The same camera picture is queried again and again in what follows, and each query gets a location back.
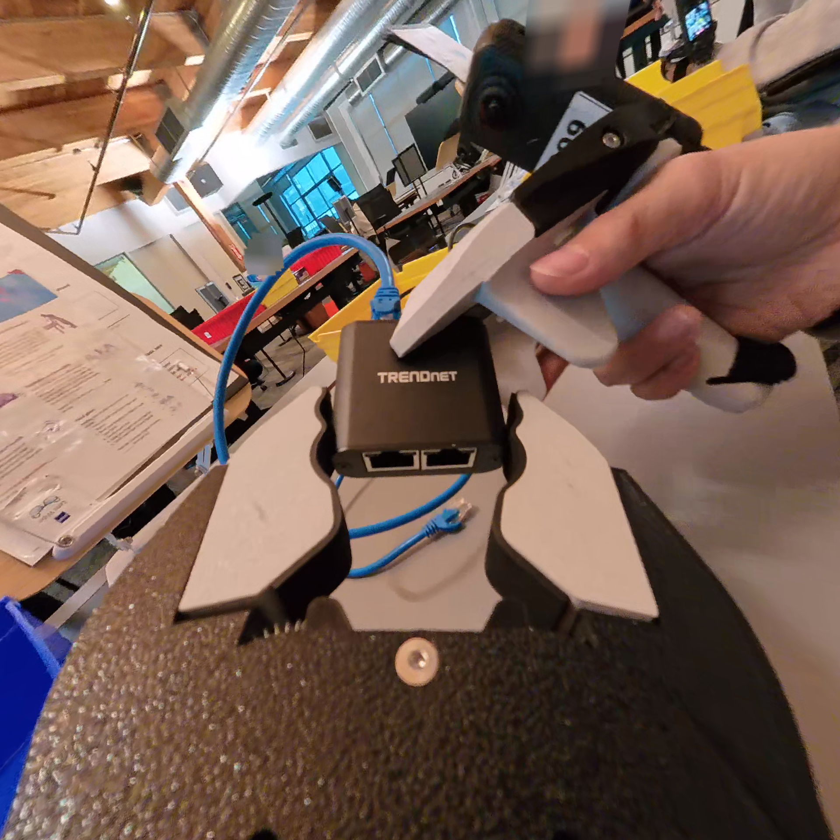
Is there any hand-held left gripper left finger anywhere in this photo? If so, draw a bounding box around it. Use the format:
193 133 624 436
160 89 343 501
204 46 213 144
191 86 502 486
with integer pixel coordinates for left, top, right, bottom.
177 386 354 622

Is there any long office desk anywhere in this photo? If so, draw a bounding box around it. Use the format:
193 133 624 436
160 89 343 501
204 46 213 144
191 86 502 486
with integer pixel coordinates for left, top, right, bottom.
252 246 368 342

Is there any white instruction sheet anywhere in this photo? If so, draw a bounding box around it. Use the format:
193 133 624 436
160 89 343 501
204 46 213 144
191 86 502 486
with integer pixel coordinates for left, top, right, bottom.
0 223 227 565

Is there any grey desk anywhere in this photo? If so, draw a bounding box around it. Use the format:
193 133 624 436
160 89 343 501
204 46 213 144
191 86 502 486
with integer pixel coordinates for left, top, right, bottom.
39 331 840 840

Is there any black network adapter box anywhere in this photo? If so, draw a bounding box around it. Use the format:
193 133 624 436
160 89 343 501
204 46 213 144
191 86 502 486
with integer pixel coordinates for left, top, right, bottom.
331 319 508 479

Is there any printed exercise sheet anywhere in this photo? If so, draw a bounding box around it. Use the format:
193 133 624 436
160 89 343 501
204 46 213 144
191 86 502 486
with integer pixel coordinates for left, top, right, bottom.
0 262 191 565

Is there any person's right hand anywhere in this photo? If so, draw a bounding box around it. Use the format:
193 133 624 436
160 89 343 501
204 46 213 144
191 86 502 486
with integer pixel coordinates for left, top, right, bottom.
529 125 840 401

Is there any large black display screen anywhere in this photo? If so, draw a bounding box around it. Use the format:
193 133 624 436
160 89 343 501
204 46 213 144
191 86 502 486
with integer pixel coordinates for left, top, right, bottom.
405 82 463 170

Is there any blue storage bin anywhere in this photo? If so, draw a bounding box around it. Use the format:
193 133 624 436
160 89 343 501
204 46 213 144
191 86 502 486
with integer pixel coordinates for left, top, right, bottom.
0 596 73 811

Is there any blue network cable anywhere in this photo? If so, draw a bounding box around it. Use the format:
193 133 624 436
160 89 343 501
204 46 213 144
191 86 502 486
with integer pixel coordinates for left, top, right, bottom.
213 234 475 580

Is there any silver air duct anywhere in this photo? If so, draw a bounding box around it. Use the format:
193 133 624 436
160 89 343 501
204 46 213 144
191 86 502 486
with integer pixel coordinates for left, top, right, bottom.
248 0 463 147
154 0 309 186

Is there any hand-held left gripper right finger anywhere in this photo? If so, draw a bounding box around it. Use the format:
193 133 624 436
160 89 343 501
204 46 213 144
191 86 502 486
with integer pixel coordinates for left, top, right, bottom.
486 391 660 622

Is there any wooden document stand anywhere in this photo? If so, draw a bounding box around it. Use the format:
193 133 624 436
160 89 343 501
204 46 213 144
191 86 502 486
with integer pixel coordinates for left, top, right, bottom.
0 202 255 603
387 25 490 86

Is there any black office chair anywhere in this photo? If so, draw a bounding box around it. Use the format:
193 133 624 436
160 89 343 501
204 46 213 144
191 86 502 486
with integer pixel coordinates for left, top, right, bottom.
356 184 403 238

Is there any small white wipe packet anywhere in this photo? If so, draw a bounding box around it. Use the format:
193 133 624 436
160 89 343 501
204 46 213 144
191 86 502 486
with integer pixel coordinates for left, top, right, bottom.
18 493 74 534

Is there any red storage bin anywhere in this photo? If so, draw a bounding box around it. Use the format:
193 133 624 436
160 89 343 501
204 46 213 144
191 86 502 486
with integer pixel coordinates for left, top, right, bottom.
289 246 358 280
190 294 269 347

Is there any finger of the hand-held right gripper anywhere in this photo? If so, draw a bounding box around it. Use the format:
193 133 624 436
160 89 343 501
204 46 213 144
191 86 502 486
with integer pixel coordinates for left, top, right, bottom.
388 199 619 368

